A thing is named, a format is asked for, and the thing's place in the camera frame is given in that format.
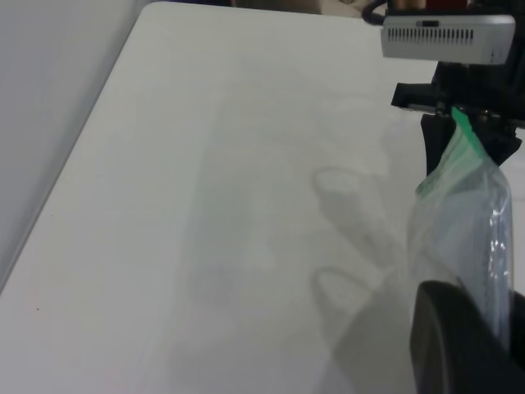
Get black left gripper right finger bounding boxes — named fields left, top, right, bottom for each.
left=507, top=286, right=525, bottom=370

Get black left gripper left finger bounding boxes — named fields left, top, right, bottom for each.
left=409, top=280, right=525, bottom=394

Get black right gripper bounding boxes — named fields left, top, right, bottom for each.
left=390, top=60, right=525, bottom=178

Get clear plastic zip bag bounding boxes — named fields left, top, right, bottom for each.
left=405, top=105, right=514, bottom=352

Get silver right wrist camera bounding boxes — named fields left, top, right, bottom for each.
left=381, top=14, right=517, bottom=66

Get black cable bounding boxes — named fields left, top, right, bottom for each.
left=362, top=0, right=390, bottom=26

